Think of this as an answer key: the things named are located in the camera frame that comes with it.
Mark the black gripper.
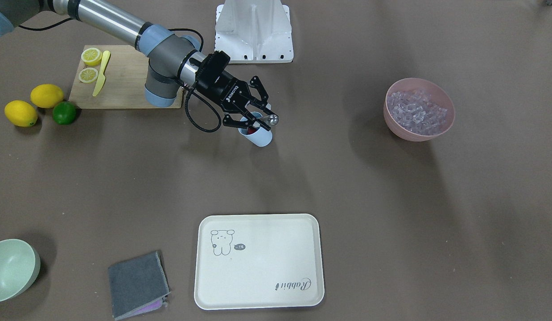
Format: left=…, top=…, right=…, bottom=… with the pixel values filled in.
left=193, top=51, right=277, bottom=132

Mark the steel muddler black tip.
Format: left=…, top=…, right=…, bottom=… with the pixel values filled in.
left=256, top=115, right=279, bottom=126

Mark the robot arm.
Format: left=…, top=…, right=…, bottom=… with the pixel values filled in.
left=0, top=0, right=279, bottom=131

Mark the light blue plastic cup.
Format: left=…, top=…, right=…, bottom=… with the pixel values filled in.
left=239, top=128, right=273, bottom=148

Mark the pink bowl of ice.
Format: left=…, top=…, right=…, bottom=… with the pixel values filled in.
left=383, top=78, right=456, bottom=142

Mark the wooden cutting board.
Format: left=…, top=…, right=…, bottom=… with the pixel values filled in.
left=68, top=44, right=156, bottom=109

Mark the cream rabbit tray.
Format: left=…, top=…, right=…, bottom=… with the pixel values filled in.
left=193, top=214, right=325, bottom=310

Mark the yellow plastic knife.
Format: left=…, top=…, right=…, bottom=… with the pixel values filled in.
left=92, top=50, right=111, bottom=97

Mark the lemon half lower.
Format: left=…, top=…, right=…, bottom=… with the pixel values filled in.
left=78, top=67, right=99, bottom=84

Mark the lemon half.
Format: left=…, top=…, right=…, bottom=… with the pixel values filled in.
left=78, top=67, right=99, bottom=84
left=81, top=47, right=103, bottom=67

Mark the lemon half upper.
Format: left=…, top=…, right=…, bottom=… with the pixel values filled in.
left=81, top=47, right=103, bottom=67

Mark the green lime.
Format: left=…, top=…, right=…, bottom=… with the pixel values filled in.
left=52, top=101, right=78, bottom=125

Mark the grey folded cloth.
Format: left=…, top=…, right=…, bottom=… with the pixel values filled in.
left=107, top=251, right=170, bottom=321

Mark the whole yellow lemon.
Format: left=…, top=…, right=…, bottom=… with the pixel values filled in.
left=4, top=100, right=39, bottom=127
left=31, top=84, right=64, bottom=108

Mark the mint green bowl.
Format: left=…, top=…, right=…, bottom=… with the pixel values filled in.
left=0, top=239, right=41, bottom=302

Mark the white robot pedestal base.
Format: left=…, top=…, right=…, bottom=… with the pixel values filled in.
left=214, top=0, right=294, bottom=64

